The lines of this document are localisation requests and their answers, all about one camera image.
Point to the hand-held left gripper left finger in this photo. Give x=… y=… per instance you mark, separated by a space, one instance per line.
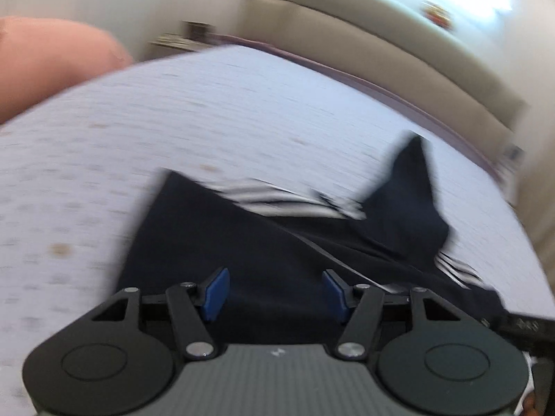
x=215 y=294

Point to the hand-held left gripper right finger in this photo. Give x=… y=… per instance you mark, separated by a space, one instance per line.
x=336 y=297

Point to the dark navy striped garment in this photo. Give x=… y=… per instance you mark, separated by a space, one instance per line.
x=260 y=260

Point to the beige pleated curtain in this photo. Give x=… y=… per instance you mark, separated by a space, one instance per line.
x=537 y=173

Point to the white bag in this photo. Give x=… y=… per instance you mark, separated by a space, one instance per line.
x=511 y=160

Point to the white patterned bed cover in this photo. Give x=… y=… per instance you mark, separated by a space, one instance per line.
x=217 y=108

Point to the beige padded headboard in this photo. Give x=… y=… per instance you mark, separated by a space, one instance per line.
x=347 y=39

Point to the bedside table with items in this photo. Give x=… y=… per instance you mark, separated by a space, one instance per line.
x=186 y=37

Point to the pink pillow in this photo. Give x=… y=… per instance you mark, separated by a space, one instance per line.
x=47 y=60

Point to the colourful small wall item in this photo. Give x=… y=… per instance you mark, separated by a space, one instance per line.
x=437 y=14

